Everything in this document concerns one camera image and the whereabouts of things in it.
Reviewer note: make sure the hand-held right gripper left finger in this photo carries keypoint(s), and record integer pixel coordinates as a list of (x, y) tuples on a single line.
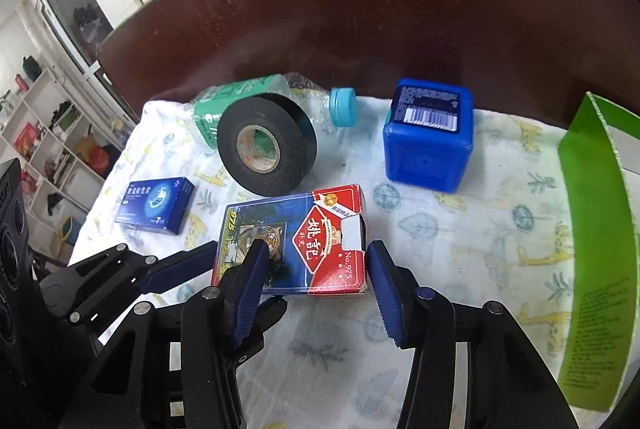
[(247, 294)]

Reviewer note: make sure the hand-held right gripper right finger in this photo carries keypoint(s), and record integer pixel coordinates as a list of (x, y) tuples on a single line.
[(387, 299)]

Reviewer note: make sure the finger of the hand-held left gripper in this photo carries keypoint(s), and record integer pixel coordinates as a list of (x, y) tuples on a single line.
[(175, 266), (272, 311)]

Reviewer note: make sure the blue medicine box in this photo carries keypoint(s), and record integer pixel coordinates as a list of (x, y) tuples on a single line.
[(155, 204)]

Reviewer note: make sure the playing card box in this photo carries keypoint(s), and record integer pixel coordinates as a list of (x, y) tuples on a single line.
[(320, 249)]

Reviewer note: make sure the blue plastic cube container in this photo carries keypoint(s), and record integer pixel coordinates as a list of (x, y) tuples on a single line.
[(425, 159)]

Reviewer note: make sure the green cardboard box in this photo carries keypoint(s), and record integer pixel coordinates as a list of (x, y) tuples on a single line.
[(595, 259)]

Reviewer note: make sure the giraffe printed blanket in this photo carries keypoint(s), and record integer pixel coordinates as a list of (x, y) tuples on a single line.
[(450, 234)]

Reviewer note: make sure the white storage shelf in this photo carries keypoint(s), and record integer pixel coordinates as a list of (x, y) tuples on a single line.
[(45, 144)]

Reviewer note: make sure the green bottle with blue cap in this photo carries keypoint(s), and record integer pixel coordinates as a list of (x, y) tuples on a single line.
[(210, 109)]

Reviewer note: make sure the black tape roll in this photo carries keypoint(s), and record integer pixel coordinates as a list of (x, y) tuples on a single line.
[(290, 134)]

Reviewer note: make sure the brown wooden headboard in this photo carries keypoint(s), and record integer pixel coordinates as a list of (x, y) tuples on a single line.
[(350, 9)]

